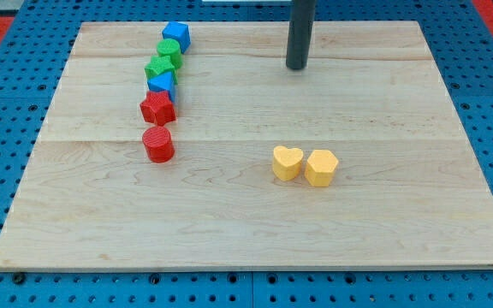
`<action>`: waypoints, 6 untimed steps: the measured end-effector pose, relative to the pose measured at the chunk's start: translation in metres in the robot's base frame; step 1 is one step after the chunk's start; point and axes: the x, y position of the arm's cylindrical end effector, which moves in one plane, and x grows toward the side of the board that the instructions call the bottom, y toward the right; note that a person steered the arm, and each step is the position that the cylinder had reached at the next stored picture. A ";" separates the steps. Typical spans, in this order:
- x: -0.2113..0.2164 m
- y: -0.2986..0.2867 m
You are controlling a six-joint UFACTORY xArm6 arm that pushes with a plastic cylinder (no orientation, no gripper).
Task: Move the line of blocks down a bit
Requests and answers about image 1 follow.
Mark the yellow heart block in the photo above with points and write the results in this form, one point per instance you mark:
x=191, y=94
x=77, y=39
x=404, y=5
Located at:
x=286, y=163

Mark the light wooden board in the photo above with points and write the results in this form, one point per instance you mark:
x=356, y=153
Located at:
x=408, y=193

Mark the red cylinder block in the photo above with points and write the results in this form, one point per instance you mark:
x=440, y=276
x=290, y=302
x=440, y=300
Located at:
x=158, y=144

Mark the blue cube block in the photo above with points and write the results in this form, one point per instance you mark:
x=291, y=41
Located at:
x=179, y=32

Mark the green star block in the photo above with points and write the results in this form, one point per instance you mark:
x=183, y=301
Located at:
x=159, y=65

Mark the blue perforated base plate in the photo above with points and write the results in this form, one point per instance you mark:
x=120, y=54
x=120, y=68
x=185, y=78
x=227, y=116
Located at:
x=32, y=57

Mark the blue triangle block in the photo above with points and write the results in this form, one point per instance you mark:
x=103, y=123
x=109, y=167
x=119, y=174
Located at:
x=163, y=82

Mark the green cylinder block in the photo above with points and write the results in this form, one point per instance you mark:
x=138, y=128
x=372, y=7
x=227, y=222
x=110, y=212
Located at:
x=171, y=48

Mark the red star block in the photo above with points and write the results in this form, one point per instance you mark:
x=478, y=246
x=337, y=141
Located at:
x=157, y=108

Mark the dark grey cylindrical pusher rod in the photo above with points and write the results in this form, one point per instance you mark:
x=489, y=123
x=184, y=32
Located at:
x=300, y=33

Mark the yellow hexagon block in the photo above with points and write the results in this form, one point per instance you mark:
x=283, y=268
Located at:
x=320, y=168

